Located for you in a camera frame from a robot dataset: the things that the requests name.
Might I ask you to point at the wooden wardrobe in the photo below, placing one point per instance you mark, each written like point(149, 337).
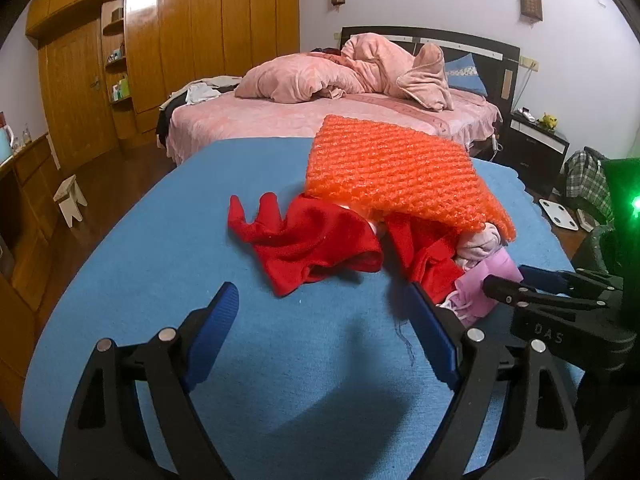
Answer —
point(200, 35)

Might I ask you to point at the yellow plush toy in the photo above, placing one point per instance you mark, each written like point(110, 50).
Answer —
point(549, 121)

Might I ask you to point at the pale pink cloth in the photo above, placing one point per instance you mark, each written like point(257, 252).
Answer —
point(475, 250)

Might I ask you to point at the white wooden stool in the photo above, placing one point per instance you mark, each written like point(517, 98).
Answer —
point(70, 197)

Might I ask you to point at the white garment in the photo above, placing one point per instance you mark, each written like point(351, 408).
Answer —
point(202, 92)

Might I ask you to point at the bed with pink sheet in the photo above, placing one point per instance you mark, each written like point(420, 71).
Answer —
point(280, 115)

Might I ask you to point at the pink duvet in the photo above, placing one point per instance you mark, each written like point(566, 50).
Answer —
point(300, 77)

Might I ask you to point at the dark clothing pile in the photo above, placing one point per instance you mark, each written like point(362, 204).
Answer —
point(164, 120)

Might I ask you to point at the large wall lamp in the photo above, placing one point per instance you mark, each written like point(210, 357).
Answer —
point(530, 5)

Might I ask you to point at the wooden sideboard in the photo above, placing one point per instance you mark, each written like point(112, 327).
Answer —
point(30, 210)

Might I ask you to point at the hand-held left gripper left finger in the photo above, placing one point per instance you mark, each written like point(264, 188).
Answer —
point(215, 330)

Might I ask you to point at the white flat box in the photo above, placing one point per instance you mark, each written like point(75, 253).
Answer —
point(586, 220)

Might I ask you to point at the blue pillow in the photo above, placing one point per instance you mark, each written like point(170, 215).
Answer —
point(465, 74)

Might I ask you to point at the wall socket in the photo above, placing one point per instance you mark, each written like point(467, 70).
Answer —
point(530, 64)

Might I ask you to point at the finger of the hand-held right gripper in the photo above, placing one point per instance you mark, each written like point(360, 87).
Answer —
point(505, 290)
point(542, 276)

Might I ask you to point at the white bathroom scale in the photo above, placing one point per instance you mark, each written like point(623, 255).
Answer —
point(559, 215)

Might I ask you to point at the orange knitted cloth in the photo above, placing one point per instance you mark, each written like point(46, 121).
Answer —
point(400, 170)

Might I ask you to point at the light blue kettle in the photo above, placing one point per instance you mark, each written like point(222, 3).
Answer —
point(6, 145)

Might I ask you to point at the green bottle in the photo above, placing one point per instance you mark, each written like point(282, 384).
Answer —
point(124, 87)

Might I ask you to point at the black bed frame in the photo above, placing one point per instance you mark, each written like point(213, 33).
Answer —
point(500, 70)

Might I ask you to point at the blue tablecloth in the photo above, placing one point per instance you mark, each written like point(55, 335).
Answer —
point(200, 210)

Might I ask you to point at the white power strip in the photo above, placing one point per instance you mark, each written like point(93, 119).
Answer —
point(497, 144)

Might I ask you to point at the red cloth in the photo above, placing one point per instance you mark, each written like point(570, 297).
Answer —
point(425, 260)
point(300, 245)

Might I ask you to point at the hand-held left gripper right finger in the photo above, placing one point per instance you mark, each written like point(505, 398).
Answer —
point(432, 335)

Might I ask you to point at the black nightstand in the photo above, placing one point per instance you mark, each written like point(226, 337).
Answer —
point(535, 155)

